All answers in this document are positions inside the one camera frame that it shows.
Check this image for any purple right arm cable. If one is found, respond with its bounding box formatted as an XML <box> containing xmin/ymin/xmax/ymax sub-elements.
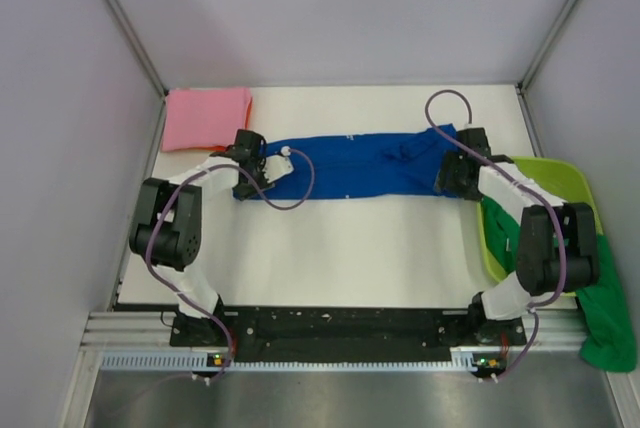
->
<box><xmin>424</xmin><ymin>90</ymin><xmax>571</xmax><ymax>383</ymax></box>

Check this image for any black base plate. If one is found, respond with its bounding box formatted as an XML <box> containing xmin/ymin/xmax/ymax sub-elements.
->
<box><xmin>169</xmin><ymin>305</ymin><xmax>529</xmax><ymax>349</ymax></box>

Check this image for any aluminium enclosure frame left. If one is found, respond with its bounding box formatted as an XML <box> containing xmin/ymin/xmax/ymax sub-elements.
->
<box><xmin>103</xmin><ymin>0</ymin><xmax>167</xmax><ymax>98</ymax></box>

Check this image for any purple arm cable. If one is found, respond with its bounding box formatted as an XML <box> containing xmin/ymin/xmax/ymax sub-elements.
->
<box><xmin>144</xmin><ymin>148</ymin><xmax>315</xmax><ymax>384</ymax></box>
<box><xmin>424</xmin><ymin>90</ymin><xmax>571</xmax><ymax>383</ymax></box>

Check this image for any grey slotted cable duct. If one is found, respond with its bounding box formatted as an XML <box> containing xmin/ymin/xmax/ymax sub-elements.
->
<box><xmin>100</xmin><ymin>351</ymin><xmax>502</xmax><ymax>374</ymax></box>

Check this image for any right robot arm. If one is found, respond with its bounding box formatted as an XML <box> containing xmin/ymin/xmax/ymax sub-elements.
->
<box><xmin>434</xmin><ymin>127</ymin><xmax>601</xmax><ymax>344</ymax></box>

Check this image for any aluminium enclosure frame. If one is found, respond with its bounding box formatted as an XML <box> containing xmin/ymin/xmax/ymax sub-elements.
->
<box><xmin>103</xmin><ymin>0</ymin><xmax>167</xmax><ymax>98</ymax></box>
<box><xmin>517</xmin><ymin>0</ymin><xmax>583</xmax><ymax>96</ymax></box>

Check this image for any green t shirt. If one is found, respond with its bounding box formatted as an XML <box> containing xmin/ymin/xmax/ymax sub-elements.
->
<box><xmin>481</xmin><ymin>198</ymin><xmax>638</xmax><ymax>373</ymax></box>

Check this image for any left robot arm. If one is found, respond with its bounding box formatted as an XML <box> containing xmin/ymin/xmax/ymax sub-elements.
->
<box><xmin>129</xmin><ymin>130</ymin><xmax>274</xmax><ymax>345</ymax></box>

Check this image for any pink folded t shirt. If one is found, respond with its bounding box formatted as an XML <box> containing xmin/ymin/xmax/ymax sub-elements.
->
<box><xmin>161</xmin><ymin>87</ymin><xmax>252</xmax><ymax>152</ymax></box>

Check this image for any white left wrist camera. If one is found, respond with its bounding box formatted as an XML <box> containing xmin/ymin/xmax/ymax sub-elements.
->
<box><xmin>263</xmin><ymin>146</ymin><xmax>294</xmax><ymax>184</ymax></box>

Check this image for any aluminium front rail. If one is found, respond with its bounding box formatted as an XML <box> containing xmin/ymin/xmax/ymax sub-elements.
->
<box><xmin>80</xmin><ymin>309</ymin><xmax>588</xmax><ymax>353</ymax></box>

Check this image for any aluminium enclosure frame right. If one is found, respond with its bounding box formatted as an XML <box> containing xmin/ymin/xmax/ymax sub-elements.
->
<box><xmin>517</xmin><ymin>0</ymin><xmax>583</xmax><ymax>96</ymax></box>

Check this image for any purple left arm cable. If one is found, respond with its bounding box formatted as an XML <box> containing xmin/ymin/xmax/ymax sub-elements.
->
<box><xmin>144</xmin><ymin>148</ymin><xmax>315</xmax><ymax>384</ymax></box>

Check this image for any blue t shirt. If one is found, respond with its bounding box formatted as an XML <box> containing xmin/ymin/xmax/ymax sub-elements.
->
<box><xmin>265</xmin><ymin>128</ymin><xmax>455</xmax><ymax>200</ymax></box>

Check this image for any lime green plastic basket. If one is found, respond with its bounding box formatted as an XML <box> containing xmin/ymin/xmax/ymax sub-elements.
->
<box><xmin>476</xmin><ymin>157</ymin><xmax>604</xmax><ymax>283</ymax></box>

